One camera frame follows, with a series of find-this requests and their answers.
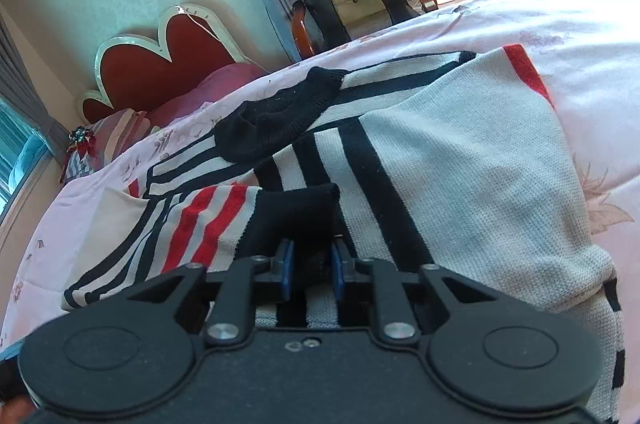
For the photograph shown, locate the grey window curtain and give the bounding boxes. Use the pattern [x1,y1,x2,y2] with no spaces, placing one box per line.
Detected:
[0,12,68,155]

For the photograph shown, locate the pink floral bedsheet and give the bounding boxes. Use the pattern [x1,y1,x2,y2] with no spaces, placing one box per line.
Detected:
[0,0,640,424]

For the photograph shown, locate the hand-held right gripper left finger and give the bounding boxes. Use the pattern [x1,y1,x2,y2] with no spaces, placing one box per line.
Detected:
[127,238,296,347]

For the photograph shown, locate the side window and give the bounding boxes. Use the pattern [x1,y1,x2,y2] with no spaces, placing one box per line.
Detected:
[0,99,53,215]

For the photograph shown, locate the magenta pillow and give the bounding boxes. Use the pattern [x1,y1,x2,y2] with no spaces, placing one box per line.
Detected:
[147,63,268,130]

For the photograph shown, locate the red flower decoration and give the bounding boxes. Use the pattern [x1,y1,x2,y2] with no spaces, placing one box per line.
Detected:
[67,127,103,155]

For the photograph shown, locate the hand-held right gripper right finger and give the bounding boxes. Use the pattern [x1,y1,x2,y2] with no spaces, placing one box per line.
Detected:
[331,238,501,347]

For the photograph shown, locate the striped pillow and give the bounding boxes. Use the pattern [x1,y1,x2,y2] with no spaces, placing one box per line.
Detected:
[60,109,151,182]

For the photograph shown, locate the red heart-shaped headboard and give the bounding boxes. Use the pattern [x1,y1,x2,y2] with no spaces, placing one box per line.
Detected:
[80,4,256,125]

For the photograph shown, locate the striped knit sweater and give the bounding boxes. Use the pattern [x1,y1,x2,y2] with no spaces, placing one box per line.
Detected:
[62,44,626,424]

